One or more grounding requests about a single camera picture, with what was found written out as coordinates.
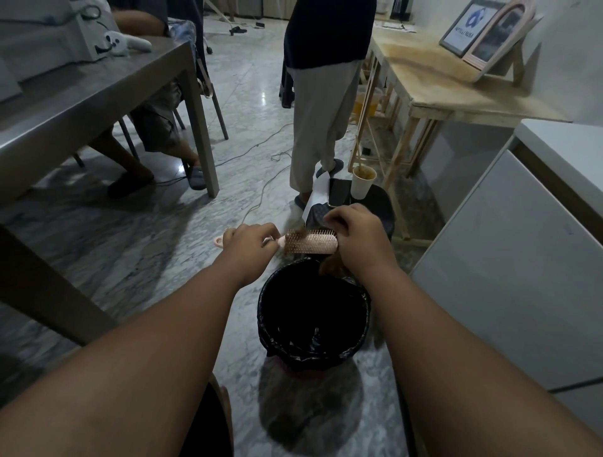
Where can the person's left hand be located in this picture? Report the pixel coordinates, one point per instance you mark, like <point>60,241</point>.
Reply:
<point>247,254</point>

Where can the white box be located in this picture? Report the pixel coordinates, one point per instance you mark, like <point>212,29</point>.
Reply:
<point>52,33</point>

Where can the metal-legged chair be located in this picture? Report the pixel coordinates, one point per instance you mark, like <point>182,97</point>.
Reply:
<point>209,94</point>

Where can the black plastic stool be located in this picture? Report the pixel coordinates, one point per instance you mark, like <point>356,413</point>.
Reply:
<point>379,202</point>

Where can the pink arched frame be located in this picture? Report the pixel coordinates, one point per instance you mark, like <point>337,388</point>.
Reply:
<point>504,35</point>

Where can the person's dark shorts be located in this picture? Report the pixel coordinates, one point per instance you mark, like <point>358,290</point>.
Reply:
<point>209,423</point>

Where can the yellow plastic container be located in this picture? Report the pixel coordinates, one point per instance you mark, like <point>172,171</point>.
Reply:
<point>367,106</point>

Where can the grey metal table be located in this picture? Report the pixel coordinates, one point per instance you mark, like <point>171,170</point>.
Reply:
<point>70,103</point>

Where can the white paper sheet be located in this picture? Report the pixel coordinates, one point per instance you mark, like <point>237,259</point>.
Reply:
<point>316,195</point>

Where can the white cabinet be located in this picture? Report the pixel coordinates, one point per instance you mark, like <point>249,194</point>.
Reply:
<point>513,263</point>

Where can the dark framed picture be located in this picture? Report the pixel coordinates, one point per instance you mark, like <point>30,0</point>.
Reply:
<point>466,26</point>

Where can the person's right hand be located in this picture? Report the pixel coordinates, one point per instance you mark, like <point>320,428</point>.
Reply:
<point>365,240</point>

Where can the dark slippers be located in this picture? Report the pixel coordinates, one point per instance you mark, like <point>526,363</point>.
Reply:
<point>238,30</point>

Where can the light wooden table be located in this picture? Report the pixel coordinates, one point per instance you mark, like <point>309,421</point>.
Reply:
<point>438,89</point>

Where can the black trash bin with bag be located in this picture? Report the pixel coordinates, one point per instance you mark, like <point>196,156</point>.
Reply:
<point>313,310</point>

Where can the person's right forearm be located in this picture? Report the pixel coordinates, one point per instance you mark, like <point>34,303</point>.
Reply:
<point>461,367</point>

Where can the person's left fingers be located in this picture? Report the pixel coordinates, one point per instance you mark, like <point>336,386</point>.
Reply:
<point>271,234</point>

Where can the person's left forearm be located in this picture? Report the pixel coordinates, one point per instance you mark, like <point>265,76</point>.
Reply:
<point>141,367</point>

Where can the pink hairbrush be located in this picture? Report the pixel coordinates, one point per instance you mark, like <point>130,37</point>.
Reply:
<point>313,242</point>

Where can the person's right fingers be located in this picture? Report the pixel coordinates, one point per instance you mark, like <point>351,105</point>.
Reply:
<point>335,219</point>

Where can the white paper cup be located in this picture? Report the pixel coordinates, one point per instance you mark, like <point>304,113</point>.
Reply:
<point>362,183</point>

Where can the white plush toy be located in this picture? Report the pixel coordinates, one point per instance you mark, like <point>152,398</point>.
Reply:
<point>127,43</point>

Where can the black smartphone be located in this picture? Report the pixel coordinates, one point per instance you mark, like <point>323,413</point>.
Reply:
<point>339,192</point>

